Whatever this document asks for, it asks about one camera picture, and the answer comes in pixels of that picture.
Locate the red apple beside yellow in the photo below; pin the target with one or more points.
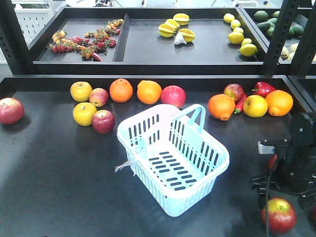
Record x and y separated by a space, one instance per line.
103 121

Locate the cherry tomato vine pile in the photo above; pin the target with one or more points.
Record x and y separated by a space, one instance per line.
91 45

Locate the red bell pepper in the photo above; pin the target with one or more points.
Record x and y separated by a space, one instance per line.
262 89

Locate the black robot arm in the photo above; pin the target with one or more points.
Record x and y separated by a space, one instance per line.
302 129

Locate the small red apple left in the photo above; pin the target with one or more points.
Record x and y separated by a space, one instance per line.
98 97

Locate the red chili pepper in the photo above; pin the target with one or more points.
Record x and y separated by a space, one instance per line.
239 106

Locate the white garlic bulb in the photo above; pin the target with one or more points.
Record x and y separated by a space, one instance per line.
179 39

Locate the light blue plastic basket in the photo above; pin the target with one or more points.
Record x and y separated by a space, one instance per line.
176 159

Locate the black wooden fruit display stand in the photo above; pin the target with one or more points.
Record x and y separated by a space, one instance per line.
58 179

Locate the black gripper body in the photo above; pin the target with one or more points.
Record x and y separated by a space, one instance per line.
293 173

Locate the black upper fruit shelf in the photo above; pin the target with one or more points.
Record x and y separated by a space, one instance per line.
140 49

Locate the red apple behind orange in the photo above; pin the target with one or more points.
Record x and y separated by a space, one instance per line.
235 91

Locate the yellow apple back left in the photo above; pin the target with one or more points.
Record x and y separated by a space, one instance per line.
80 91

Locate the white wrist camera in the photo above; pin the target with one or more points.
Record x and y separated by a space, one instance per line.
271 146

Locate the orange fruit centre left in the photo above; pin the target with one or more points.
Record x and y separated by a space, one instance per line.
121 90

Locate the orange fruit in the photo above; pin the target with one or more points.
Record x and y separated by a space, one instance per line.
221 106
279 103
148 91
121 90

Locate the yellow apple front left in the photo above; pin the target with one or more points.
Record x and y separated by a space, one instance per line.
83 113

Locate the orange fruit right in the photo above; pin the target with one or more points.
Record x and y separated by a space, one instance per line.
279 103

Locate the bright red apple centre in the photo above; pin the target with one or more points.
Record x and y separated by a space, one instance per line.
173 95

